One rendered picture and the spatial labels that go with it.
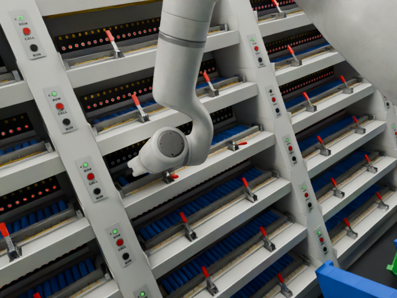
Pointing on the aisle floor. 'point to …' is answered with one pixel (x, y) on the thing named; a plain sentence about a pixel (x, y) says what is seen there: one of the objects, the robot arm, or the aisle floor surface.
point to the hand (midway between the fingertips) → (142, 167)
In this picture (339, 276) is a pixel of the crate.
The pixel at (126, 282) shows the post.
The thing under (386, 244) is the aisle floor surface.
